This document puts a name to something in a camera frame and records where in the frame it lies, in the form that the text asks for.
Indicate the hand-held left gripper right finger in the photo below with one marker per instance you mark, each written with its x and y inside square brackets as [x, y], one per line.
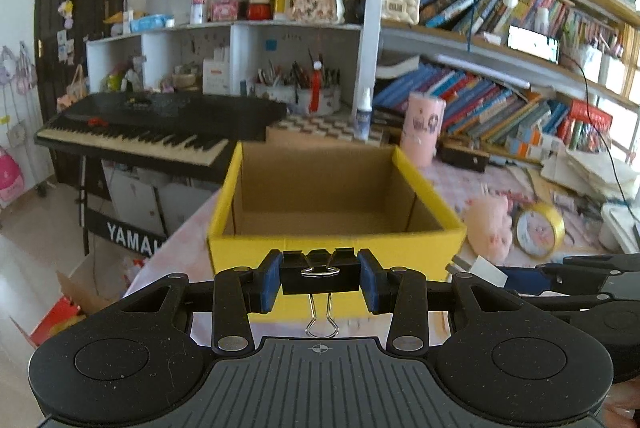
[371, 280]

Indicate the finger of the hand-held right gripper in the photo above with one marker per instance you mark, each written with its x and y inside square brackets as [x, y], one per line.
[522, 280]
[600, 262]

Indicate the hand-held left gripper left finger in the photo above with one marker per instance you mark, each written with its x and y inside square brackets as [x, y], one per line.
[269, 280]

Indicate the white charger plug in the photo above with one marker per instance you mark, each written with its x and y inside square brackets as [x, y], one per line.
[482, 270]

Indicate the black binder clip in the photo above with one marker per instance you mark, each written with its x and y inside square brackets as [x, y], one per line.
[320, 280]

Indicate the yellow tape roll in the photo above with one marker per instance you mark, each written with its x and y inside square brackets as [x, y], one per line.
[540, 230]

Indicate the pink plush toy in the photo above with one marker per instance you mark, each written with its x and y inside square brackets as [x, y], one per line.
[490, 223]

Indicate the yellow cardboard box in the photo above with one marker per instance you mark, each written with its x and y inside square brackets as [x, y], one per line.
[320, 188]

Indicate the pink checked desktop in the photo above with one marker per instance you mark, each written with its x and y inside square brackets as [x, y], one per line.
[452, 190]

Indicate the stack of papers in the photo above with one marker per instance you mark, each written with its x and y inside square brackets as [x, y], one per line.
[585, 175]

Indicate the orange and blue carton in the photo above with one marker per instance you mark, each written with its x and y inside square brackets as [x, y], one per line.
[522, 149]
[547, 138]

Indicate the red pencil box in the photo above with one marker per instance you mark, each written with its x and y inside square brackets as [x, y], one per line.
[587, 128]

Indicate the black keyboard stand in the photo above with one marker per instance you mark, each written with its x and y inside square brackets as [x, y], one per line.
[125, 228]

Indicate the pink humidifier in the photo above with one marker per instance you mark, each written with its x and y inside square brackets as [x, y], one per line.
[421, 131]

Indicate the wooden chessboard box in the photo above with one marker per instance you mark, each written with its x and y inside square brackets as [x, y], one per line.
[320, 131]

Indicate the white blue spray bottle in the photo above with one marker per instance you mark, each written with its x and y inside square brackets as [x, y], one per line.
[363, 116]

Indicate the long row of slanted books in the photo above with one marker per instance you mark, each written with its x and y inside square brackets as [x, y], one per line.
[465, 103]

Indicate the pen holder with pens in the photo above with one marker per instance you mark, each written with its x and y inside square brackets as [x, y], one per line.
[285, 93]

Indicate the brown cardboard carton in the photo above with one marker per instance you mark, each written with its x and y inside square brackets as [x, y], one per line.
[75, 303]

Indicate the red tassel ornament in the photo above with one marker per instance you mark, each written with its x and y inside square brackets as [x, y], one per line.
[315, 88]

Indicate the black electronic keyboard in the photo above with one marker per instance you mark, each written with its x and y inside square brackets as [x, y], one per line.
[150, 118]

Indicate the grey open book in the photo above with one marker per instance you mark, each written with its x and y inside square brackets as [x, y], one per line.
[397, 68]

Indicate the white light bar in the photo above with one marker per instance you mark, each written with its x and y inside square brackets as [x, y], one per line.
[480, 71]

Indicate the white shelf unit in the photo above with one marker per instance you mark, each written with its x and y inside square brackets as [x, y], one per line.
[240, 43]

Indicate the wooden bookshelf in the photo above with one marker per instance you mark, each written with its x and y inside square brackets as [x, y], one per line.
[372, 8]

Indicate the red white doll jar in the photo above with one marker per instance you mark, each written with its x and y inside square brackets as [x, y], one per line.
[260, 6]

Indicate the row of mixed shelf books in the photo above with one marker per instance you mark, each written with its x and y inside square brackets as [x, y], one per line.
[500, 6]

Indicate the pink tissue box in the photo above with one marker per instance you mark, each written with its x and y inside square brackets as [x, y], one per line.
[225, 8]

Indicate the pink backpack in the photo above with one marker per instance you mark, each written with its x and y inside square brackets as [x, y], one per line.
[10, 178]

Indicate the yellow white mug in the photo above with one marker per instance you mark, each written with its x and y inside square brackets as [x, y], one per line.
[281, 1]

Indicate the blue wipes pack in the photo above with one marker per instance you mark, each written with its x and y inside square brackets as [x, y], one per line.
[149, 23]

